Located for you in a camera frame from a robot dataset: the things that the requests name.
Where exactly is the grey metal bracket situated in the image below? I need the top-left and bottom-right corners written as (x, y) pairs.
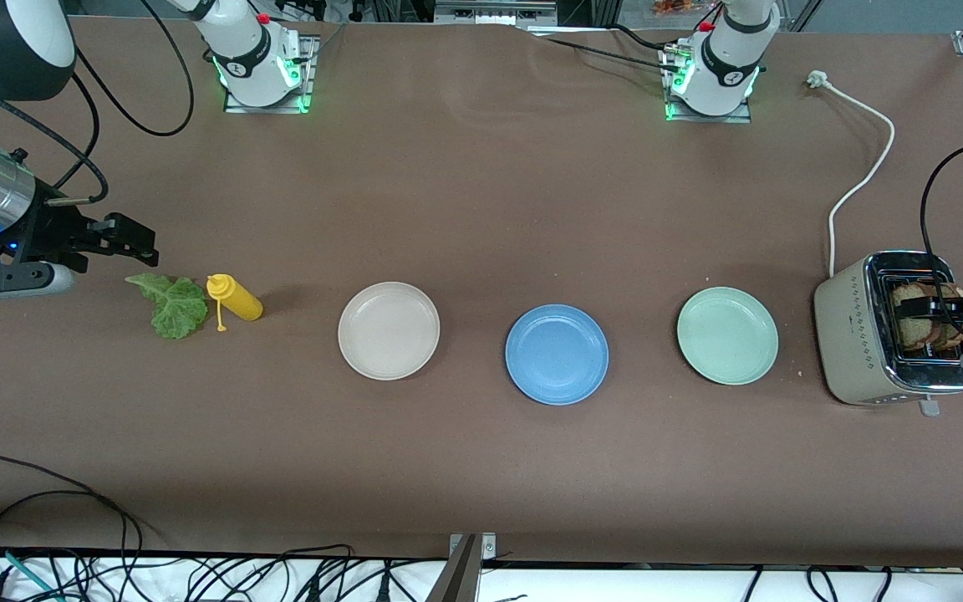
top-left (427, 533), bottom-right (497, 602)

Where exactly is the green lettuce leaf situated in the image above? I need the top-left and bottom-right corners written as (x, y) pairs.
top-left (125, 273), bottom-right (209, 340)

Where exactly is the teal cable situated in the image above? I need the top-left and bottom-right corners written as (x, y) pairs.
top-left (0, 545), bottom-right (64, 602)

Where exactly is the grey power strip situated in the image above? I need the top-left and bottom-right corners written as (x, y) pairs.
top-left (434, 0), bottom-right (558, 28)

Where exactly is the beige plate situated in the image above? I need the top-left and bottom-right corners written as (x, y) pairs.
top-left (338, 282), bottom-right (441, 381)

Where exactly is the yellow squeeze bottle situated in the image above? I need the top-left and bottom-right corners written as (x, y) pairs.
top-left (206, 273), bottom-right (264, 333)

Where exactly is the black cable to arm base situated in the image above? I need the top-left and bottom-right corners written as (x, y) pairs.
top-left (532, 23), bottom-right (683, 74)

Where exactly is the light green plate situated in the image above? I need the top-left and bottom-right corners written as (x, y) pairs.
top-left (676, 287), bottom-right (780, 386)

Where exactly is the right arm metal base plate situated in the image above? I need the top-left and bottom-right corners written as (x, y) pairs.
top-left (224, 35), bottom-right (319, 115)

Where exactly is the brown bread slice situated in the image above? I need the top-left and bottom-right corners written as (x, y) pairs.
top-left (933, 284), bottom-right (963, 347)
top-left (889, 283), bottom-right (946, 352)

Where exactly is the beige chrome toaster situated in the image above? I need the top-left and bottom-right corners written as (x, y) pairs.
top-left (813, 250), bottom-right (963, 417)

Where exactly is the blue plate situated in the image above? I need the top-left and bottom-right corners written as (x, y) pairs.
top-left (505, 304), bottom-right (609, 406)

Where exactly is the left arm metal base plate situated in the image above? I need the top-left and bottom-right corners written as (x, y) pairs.
top-left (661, 42), bottom-right (755, 125)

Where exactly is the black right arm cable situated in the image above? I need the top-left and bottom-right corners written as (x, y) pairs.
top-left (0, 0), bottom-right (196, 206)

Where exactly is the white toaster power cord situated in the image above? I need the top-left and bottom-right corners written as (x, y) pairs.
top-left (807, 70), bottom-right (896, 278)

